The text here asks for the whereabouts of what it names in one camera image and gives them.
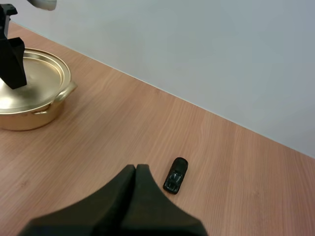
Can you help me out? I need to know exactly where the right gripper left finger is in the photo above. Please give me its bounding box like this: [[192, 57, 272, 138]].
[[19, 164, 136, 236]]

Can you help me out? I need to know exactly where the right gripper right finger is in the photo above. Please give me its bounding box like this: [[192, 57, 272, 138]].
[[91, 164, 208, 236]]

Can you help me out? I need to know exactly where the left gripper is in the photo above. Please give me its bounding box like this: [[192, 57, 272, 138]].
[[0, 3, 28, 90]]

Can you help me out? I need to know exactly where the small grey toy car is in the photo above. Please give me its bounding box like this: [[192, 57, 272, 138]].
[[162, 157, 189, 195]]

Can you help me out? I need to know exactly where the gold lid with black knob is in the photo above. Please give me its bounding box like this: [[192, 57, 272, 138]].
[[0, 47, 72, 116]]

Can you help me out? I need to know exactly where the gold pot with two handles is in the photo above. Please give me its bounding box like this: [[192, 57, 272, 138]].
[[0, 80, 78, 131]]

